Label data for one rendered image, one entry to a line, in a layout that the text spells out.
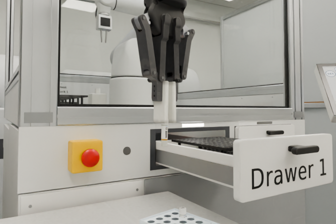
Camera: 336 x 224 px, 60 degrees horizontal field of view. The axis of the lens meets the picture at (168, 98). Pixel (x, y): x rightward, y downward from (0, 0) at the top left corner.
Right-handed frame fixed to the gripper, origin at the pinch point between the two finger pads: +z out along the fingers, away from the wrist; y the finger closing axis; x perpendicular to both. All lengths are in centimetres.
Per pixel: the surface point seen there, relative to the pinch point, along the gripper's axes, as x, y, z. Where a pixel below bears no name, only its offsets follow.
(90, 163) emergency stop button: 22.2, -1.6, 13.3
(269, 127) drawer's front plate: 14, 63, 7
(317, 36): 48, 207, -57
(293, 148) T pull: -12.8, 21.1, 8.5
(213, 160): 1.0, 14.8, 11.8
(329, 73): 8, 108, -15
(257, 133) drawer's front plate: 15, 57, 9
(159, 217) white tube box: 1.9, 0.7, 20.1
